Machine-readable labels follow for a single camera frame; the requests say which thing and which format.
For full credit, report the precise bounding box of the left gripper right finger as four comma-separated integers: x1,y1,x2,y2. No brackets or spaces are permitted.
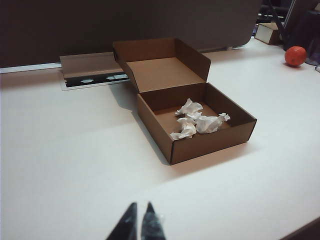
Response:
140,201,167,240

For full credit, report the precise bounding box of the small white paper ball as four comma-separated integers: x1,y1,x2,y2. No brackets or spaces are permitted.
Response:
174,98,204,117

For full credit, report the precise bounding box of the grey desk divider panel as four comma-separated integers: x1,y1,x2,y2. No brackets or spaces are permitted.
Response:
0,0,260,69

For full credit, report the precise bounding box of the orange fruit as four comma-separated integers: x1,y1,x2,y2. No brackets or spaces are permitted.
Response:
284,45,307,68

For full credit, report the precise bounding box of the small white and brown box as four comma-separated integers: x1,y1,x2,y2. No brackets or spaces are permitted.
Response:
254,22,281,46

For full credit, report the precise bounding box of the large white paper ball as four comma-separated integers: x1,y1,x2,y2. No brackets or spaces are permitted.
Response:
194,112,231,135

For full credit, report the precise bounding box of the white desk cable flap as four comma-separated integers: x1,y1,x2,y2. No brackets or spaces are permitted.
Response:
59,51,131,91

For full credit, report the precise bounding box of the dark translucent container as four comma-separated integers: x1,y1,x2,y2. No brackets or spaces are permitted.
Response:
306,9,320,66

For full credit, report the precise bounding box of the elongated white paper ball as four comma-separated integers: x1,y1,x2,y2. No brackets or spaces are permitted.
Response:
169,117,197,140

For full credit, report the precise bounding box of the brown cardboard box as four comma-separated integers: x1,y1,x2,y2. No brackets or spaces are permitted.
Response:
112,37,258,166

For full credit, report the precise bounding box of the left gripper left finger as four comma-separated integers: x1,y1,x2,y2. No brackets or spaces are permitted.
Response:
106,201,138,240

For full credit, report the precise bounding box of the black stand pole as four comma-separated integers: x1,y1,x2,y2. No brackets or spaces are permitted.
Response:
267,0,290,44

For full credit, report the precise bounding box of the black power strip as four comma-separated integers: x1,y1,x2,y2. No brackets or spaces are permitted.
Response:
65,72,129,88

